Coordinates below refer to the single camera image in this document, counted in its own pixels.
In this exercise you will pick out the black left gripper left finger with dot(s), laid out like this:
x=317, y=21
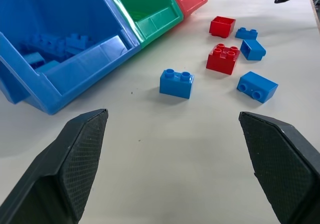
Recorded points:
x=62, y=174

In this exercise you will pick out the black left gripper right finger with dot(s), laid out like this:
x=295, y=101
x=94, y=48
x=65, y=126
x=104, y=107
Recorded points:
x=282, y=164

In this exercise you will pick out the red four-stud building block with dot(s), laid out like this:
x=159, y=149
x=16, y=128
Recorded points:
x=222, y=61
x=222, y=27

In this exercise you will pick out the flat blue two-stud block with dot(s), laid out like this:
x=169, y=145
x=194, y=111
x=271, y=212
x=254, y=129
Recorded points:
x=246, y=34

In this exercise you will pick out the red plastic storage bin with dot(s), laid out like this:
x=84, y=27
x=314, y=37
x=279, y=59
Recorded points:
x=192, y=1

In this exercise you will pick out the blue two-stud building block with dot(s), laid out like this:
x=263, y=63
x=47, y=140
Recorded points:
x=176, y=85
x=258, y=86
x=253, y=49

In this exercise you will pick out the green plastic storage bin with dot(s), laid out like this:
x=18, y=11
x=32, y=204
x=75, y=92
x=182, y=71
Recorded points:
x=155, y=6

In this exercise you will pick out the blue plastic storage bin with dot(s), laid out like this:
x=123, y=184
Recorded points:
x=82, y=66

